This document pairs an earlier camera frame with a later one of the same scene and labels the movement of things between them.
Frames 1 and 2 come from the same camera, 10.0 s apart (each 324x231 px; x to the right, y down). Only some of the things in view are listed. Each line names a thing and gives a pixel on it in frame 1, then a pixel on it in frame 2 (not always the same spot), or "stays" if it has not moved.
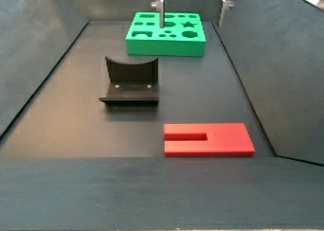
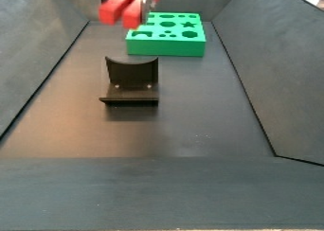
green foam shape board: x=178 y=39 stays
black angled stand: x=133 y=82 stays
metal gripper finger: x=226 y=5 → x=147 y=5
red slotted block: x=209 y=139 → x=126 y=3
